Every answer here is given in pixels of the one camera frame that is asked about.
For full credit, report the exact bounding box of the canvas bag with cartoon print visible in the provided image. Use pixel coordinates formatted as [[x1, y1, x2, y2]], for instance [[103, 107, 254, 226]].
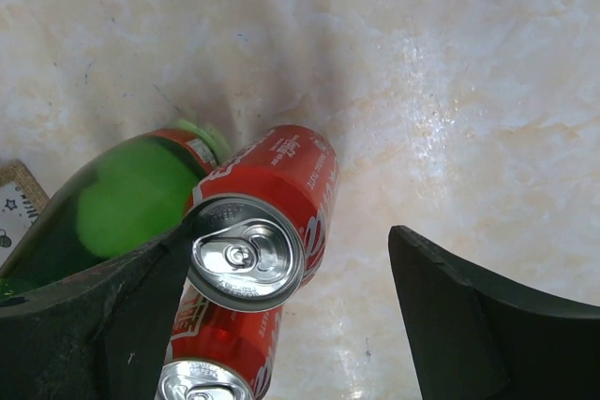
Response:
[[0, 160, 49, 263]]

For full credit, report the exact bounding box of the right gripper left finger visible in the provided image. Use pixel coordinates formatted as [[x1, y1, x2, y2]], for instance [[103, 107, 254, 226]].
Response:
[[1, 225, 191, 399]]

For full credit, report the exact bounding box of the red cola can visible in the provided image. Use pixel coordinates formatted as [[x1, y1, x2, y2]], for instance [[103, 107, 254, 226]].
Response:
[[184, 125, 340, 312], [155, 284, 283, 399]]

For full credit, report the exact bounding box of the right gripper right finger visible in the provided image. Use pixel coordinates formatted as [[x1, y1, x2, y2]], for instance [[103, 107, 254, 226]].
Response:
[[388, 226, 599, 399]]

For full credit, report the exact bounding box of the green glass bottle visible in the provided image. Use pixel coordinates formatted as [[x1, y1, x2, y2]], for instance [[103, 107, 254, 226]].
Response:
[[1, 119, 231, 301]]

